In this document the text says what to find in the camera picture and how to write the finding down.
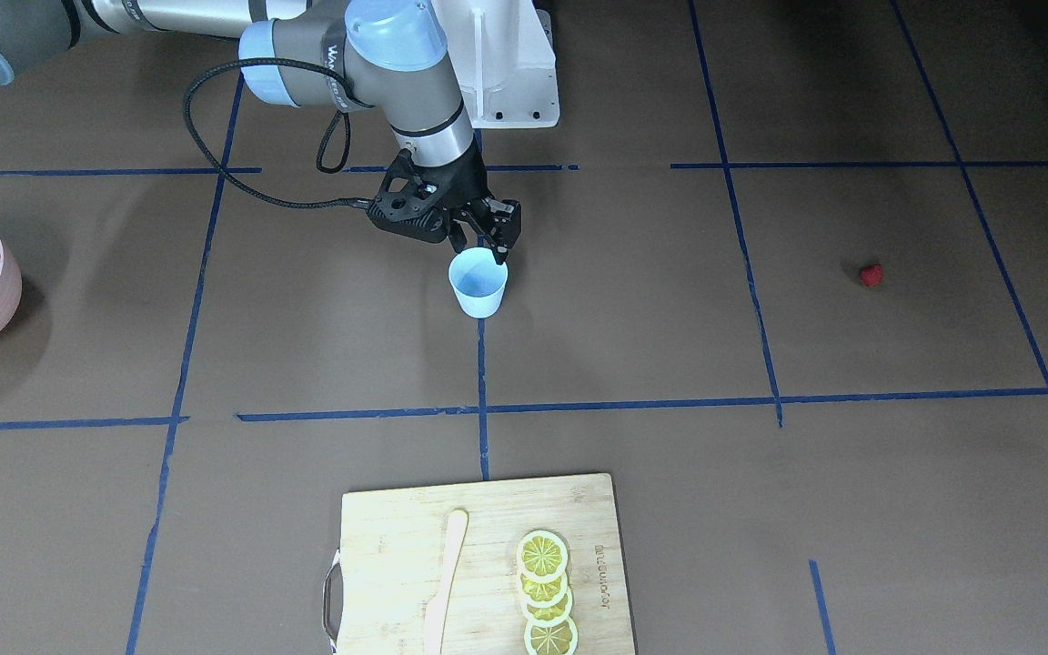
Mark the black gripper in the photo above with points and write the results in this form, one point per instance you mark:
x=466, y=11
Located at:
x=470, y=187

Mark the red strawberry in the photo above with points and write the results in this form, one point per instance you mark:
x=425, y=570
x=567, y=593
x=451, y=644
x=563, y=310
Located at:
x=872, y=275

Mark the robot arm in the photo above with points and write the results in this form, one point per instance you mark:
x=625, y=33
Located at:
x=350, y=55

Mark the light blue plastic cup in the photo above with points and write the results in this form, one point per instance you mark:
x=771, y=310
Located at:
x=478, y=281

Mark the yellow plastic knife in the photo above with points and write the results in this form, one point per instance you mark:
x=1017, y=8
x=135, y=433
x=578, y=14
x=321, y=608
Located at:
x=436, y=611

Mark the bamboo cutting board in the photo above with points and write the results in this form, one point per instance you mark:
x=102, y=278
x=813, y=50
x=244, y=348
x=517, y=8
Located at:
x=391, y=546

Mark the lemon slice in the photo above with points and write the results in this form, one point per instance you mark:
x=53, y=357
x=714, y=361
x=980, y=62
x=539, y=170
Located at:
x=542, y=594
x=551, y=615
x=558, y=639

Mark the black camera mount wrist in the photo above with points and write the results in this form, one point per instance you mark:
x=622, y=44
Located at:
x=411, y=200

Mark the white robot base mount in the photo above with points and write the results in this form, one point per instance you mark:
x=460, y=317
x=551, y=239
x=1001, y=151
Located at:
x=505, y=62

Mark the lemon slice nearest handle end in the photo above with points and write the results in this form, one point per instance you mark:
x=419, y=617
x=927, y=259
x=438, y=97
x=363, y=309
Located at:
x=542, y=556

